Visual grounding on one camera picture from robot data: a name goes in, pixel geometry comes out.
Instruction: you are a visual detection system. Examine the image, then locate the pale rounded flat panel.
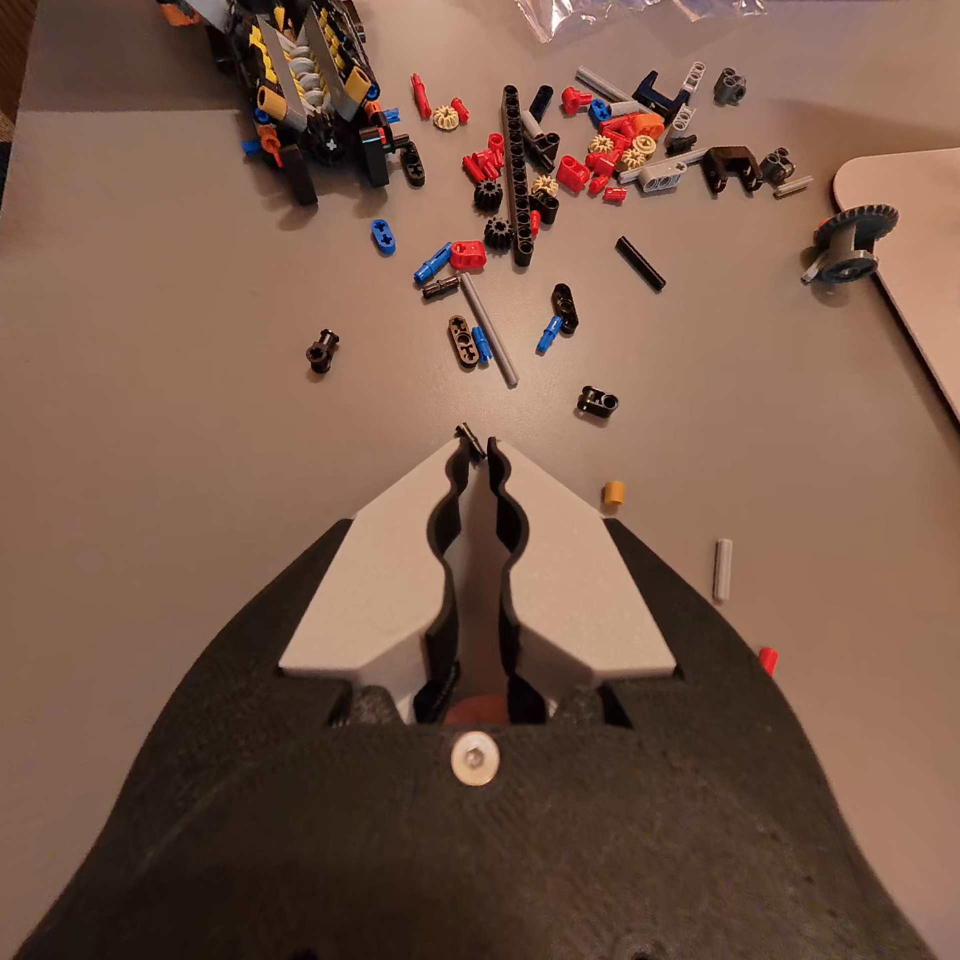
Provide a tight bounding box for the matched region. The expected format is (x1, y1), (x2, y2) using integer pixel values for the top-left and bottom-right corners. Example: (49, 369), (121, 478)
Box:
(832, 146), (960, 429)

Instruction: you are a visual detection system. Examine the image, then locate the black lego bracket piece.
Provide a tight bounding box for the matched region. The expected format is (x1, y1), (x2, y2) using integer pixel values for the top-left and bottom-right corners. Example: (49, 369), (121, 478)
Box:
(701, 146), (765, 195)

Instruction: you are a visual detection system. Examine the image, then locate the large clear plastic bag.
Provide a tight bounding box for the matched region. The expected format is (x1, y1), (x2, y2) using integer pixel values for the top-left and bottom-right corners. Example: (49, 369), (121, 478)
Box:
(517, 0), (766, 44)

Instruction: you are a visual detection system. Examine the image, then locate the grey three-hole lego liftarm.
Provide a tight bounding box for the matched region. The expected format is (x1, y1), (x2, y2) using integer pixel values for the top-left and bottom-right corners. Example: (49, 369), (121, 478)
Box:
(637, 159), (690, 195)

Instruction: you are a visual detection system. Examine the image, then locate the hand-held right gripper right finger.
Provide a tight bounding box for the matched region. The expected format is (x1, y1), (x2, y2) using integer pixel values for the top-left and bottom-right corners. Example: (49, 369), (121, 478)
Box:
(486, 437), (678, 725)

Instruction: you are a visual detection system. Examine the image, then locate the pile of mixed lego pieces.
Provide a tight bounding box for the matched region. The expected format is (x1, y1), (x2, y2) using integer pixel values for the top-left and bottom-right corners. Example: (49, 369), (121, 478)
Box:
(461, 61), (710, 237)

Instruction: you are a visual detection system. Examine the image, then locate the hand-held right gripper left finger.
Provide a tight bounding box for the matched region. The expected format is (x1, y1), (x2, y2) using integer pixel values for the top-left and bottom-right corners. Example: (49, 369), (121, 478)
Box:
(279, 437), (481, 725)

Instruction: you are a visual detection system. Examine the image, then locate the long grey lego axle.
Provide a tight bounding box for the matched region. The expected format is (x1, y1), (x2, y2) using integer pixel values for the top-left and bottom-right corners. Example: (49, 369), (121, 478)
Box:
(459, 271), (520, 389)

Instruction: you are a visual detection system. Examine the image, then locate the grey lego gear assembly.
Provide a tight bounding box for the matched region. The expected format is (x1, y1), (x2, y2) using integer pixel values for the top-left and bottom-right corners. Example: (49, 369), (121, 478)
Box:
(801, 202), (901, 286)

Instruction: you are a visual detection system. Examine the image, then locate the lego engine car model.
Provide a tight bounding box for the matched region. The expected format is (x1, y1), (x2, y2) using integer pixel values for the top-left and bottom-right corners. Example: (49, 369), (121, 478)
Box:
(157, 0), (410, 207)

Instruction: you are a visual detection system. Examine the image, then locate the black lego axle rod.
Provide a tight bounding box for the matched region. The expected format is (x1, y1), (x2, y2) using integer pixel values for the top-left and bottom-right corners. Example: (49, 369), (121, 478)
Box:
(615, 235), (667, 292)

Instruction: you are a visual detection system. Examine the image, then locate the long black lego beam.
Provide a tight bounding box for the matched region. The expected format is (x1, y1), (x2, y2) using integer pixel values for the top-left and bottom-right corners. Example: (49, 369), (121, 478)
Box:
(501, 84), (536, 268)

